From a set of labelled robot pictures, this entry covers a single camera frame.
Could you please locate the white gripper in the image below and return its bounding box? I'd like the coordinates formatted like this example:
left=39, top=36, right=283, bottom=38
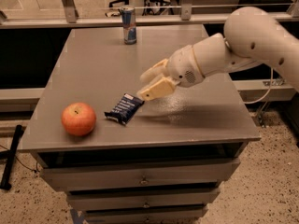
left=136, top=45, right=205, bottom=101

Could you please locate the blue rxbar wrapper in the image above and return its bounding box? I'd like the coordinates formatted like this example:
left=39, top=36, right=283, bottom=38
left=105, top=93, right=144, bottom=125

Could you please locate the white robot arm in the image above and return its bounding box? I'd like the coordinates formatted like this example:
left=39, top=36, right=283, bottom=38
left=137, top=7, right=299, bottom=101

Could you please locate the red apple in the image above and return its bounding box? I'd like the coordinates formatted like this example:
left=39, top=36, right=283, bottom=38
left=61, top=103, right=96, bottom=136

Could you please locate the grey metal railing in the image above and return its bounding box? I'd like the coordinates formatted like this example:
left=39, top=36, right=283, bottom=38
left=0, top=0, right=299, bottom=30

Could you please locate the blue silver energy drink can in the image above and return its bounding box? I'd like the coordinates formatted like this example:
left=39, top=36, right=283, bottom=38
left=121, top=5, right=136, bottom=45

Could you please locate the grey drawer cabinet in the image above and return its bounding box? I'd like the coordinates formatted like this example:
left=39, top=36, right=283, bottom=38
left=19, top=23, right=262, bottom=224

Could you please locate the top drawer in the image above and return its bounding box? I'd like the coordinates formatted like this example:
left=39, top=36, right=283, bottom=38
left=41, top=158, right=240, bottom=191

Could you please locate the drawer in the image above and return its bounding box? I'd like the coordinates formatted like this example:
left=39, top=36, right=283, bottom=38
left=84, top=205, right=207, bottom=224
left=67, top=188, right=220, bottom=211
left=41, top=158, right=240, bottom=191

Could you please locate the bottom drawer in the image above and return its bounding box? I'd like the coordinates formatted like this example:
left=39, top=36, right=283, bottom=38
left=84, top=205, right=207, bottom=224

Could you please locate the middle drawer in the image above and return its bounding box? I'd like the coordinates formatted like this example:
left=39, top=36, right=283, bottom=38
left=67, top=188, right=220, bottom=211

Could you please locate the black bar on floor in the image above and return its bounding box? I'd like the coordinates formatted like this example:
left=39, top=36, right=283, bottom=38
left=0, top=125, right=23, bottom=190

